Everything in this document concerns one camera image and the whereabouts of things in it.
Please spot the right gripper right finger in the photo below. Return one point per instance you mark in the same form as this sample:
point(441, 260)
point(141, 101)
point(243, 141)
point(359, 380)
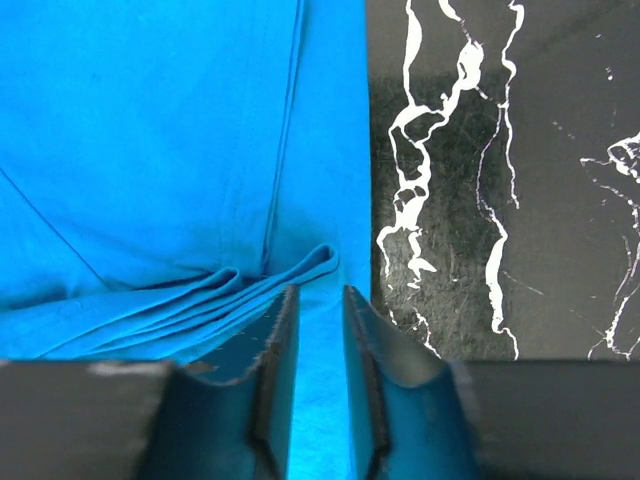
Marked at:
point(414, 415)

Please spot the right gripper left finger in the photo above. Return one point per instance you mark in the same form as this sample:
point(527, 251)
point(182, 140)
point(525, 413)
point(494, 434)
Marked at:
point(226, 416)

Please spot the blue t-shirt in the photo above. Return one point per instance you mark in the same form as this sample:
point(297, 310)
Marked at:
point(168, 168)

